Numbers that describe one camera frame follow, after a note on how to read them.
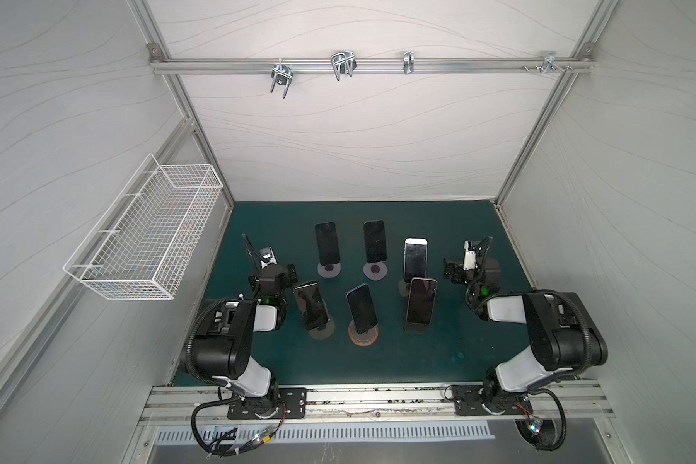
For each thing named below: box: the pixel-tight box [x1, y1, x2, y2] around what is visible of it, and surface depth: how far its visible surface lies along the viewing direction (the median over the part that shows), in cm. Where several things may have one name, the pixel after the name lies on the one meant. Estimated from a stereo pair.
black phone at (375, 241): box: [363, 219, 388, 264], surface depth 95 cm
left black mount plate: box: [227, 387, 308, 420], surface depth 74 cm
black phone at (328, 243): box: [315, 221, 342, 265], surface depth 95 cm
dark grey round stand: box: [308, 319, 336, 341], surface depth 87 cm
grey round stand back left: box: [317, 261, 342, 279], surface depth 102 cm
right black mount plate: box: [452, 384, 534, 416], surface depth 75 cm
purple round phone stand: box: [362, 261, 389, 282], surface depth 103 cm
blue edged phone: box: [346, 283, 378, 335], surface depth 80 cm
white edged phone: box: [403, 236, 430, 285], surface depth 91 cm
